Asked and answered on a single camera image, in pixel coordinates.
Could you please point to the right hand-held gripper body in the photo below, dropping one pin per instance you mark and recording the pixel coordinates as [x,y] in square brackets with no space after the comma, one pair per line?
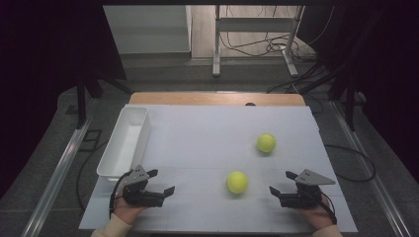
[303,199]

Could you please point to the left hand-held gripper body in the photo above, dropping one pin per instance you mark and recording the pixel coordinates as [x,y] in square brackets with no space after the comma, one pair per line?
[141,197]

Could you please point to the white plastic bin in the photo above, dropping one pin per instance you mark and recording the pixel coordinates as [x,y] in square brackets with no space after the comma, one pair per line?
[125,148]

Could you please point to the yellow tennis ball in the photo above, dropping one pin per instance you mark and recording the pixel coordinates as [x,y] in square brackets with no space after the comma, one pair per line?
[266,142]
[237,182]

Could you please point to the person's left hand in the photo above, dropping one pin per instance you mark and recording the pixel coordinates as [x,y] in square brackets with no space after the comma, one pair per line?
[126,212]

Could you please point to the person's right hand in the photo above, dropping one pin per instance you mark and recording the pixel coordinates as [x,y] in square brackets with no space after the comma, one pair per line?
[318,217]

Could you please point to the white board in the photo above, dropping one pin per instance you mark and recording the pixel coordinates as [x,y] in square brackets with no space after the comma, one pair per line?
[204,144]

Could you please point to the dark round table grommet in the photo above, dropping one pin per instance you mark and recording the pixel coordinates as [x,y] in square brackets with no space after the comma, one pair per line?
[250,104]

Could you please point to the black stand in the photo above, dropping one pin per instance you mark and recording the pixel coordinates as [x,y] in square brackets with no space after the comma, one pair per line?
[80,102]
[350,105]

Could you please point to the wooden table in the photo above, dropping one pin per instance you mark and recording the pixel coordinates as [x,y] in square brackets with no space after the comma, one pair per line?
[214,98]

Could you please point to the white cabinet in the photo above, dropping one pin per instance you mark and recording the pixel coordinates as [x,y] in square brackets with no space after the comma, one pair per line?
[148,29]

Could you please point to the black curtain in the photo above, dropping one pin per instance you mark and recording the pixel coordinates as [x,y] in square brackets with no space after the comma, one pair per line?
[388,65]
[39,65]

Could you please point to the white metal stand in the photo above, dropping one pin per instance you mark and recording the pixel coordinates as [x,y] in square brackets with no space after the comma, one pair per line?
[253,24]

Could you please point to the aluminium floor rail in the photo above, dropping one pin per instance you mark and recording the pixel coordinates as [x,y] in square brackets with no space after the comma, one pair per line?
[369,164]
[56,177]

